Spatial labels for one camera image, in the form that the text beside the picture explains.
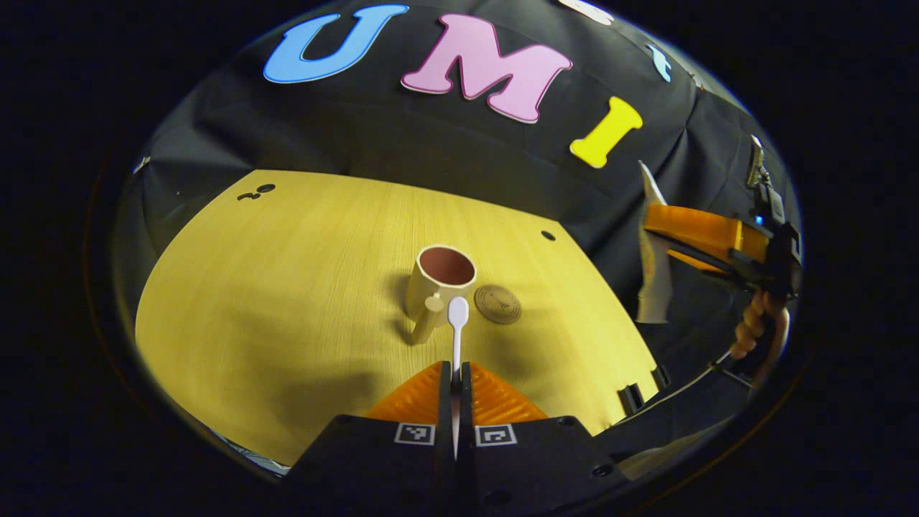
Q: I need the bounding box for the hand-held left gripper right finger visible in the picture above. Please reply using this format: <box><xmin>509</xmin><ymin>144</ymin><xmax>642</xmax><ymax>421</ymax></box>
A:
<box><xmin>459</xmin><ymin>361</ymin><xmax>629</xmax><ymax>507</ymax></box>

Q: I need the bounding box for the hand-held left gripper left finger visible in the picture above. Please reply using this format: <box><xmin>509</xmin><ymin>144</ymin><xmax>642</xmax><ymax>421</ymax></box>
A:
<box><xmin>287</xmin><ymin>361</ymin><xmax>455</xmax><ymax>507</ymax></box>

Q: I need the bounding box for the white toothpaste tube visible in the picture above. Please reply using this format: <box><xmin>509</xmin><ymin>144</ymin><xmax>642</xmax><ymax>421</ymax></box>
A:
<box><xmin>635</xmin><ymin>161</ymin><xmax>674</xmax><ymax>325</ymax></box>

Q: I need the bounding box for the round cork coaster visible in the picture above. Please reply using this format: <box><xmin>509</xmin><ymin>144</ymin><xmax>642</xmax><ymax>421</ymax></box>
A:
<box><xmin>473</xmin><ymin>284</ymin><xmax>523</xmax><ymax>326</ymax></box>

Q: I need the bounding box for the pale pink toothbrush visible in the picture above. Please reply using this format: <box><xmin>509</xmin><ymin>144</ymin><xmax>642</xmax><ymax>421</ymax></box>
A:
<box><xmin>447</xmin><ymin>296</ymin><xmax>470</xmax><ymax>460</ymax></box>

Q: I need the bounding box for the cream cup with handle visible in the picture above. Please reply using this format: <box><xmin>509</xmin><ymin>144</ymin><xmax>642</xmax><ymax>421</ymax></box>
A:
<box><xmin>405</xmin><ymin>244</ymin><xmax>477</xmax><ymax>346</ymax></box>

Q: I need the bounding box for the black backdrop cloth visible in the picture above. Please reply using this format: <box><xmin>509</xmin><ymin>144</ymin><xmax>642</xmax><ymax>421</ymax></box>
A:
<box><xmin>115</xmin><ymin>0</ymin><xmax>801</xmax><ymax>460</ymax></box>

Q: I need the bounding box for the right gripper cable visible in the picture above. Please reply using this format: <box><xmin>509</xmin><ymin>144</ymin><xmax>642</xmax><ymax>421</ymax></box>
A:
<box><xmin>707</xmin><ymin>307</ymin><xmax>793</xmax><ymax>388</ymax></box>

